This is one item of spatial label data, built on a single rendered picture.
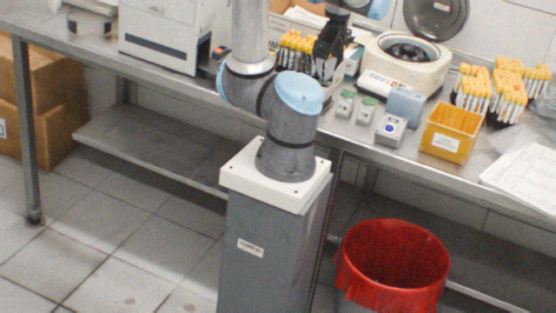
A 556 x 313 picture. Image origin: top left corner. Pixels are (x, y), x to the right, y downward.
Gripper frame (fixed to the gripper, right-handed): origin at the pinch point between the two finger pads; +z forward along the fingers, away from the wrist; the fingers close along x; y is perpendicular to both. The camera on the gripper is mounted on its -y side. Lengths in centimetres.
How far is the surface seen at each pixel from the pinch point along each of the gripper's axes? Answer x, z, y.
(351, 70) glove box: -0.7, 6.7, 23.0
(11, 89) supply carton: 140, 63, 18
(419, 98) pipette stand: -26.5, -0.1, 7.2
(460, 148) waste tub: -42.4, 4.6, -2.9
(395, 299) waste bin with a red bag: -39, 57, -10
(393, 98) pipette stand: -19.5, 2.2, 6.5
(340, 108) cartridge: -6.9, 7.1, -0.1
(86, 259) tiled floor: 75, 97, -16
